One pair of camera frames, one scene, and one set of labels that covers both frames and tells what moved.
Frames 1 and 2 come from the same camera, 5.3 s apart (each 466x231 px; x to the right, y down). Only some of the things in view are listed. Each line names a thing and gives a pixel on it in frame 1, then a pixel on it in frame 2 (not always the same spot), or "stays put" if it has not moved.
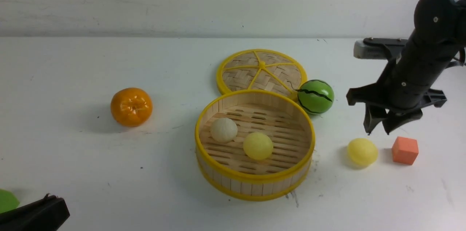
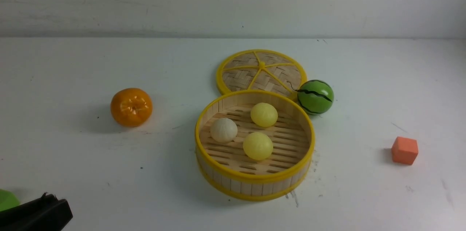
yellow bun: x=362 y=151 to x=264 y=115
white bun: x=224 y=130 stays put
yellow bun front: x=258 y=145 stays put
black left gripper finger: x=47 y=214 stays put
